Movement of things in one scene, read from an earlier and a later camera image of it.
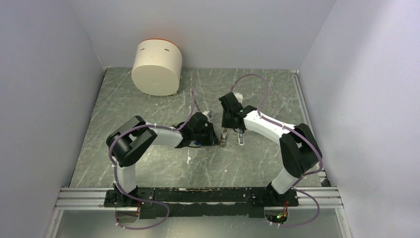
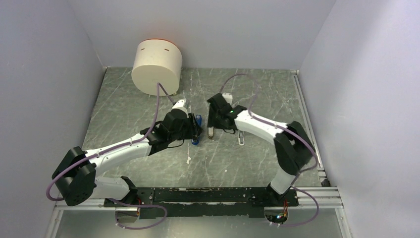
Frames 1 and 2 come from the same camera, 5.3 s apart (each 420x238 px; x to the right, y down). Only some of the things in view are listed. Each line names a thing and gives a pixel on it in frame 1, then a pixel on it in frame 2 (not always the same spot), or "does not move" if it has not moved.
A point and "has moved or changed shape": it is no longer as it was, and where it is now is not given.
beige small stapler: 223,137 has moved or changed shape
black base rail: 234,202 does not move
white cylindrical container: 157,67 does not move
